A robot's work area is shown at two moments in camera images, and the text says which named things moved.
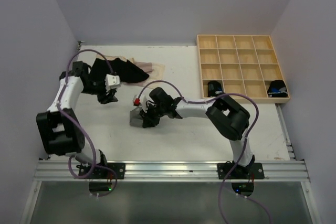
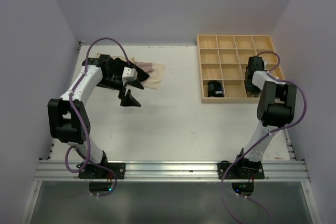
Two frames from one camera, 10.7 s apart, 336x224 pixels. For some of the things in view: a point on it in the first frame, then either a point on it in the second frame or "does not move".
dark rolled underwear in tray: [214, 88] does not move
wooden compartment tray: [242, 63] does not move
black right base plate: [254, 171] does not move
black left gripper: [105, 98] to [128, 99]
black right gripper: [148, 120] to [252, 88]
